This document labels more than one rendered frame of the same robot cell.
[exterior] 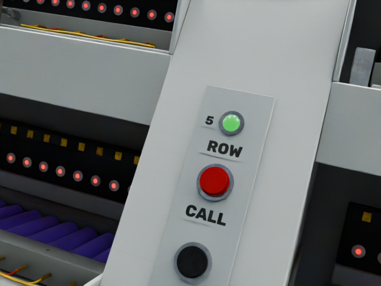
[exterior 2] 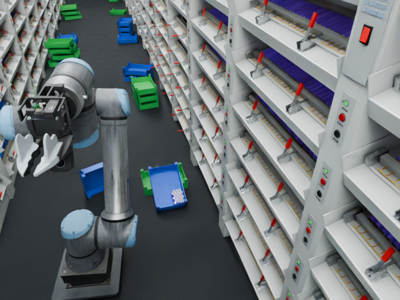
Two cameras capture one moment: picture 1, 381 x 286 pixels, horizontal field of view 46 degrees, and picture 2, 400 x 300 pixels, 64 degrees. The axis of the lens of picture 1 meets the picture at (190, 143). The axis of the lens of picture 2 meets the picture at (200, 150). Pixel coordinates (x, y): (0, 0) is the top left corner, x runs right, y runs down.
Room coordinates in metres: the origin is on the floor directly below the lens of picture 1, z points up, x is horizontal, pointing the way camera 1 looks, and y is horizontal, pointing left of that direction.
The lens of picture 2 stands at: (-0.36, -0.36, 1.55)
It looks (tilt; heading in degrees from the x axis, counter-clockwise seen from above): 36 degrees down; 57
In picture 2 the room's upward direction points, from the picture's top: straight up
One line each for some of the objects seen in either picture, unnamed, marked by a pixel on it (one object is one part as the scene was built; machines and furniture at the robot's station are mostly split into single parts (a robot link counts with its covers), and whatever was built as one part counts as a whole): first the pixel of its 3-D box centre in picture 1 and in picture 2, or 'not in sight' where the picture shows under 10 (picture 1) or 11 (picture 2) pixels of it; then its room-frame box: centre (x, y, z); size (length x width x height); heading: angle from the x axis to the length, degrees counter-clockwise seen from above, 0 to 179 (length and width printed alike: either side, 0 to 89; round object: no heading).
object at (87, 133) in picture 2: not in sight; (75, 121); (-0.24, 0.43, 1.11); 0.12 x 0.09 x 0.12; 152
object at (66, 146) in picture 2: not in sight; (58, 144); (-0.31, 0.20, 1.20); 0.09 x 0.05 x 0.02; 65
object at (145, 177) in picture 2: not in sight; (163, 178); (0.36, 1.23, 0.04); 0.30 x 0.20 x 0.08; 163
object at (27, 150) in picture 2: not in sight; (22, 150); (-0.37, 0.18, 1.23); 0.09 x 0.03 x 0.06; 59
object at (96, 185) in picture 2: not in sight; (105, 177); (0.01, 1.40, 0.10); 0.30 x 0.08 x 0.20; 2
